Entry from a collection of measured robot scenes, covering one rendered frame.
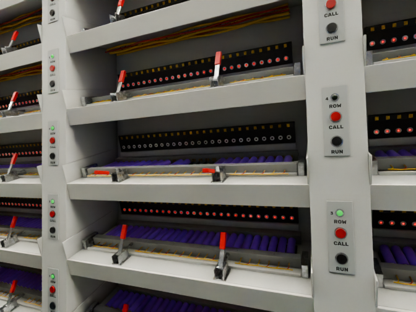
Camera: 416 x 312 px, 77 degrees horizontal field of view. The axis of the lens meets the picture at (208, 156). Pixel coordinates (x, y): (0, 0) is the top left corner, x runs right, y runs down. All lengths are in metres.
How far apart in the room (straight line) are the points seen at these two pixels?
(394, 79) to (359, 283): 0.34
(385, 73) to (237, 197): 0.34
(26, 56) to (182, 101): 0.56
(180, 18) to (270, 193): 0.43
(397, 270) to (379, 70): 0.36
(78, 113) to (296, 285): 0.65
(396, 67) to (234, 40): 0.43
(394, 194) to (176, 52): 0.68
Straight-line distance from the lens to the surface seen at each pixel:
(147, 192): 0.63
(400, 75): 0.55
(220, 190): 0.54
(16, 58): 1.03
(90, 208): 0.86
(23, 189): 0.95
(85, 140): 0.84
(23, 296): 1.15
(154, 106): 0.63
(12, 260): 1.03
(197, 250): 0.66
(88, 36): 0.82
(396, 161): 0.59
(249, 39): 0.80
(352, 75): 0.53
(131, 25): 0.74
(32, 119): 0.92
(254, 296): 0.58
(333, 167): 0.51
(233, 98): 0.55
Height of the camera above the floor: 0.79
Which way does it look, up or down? 2 degrees up
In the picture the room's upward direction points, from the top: 1 degrees counter-clockwise
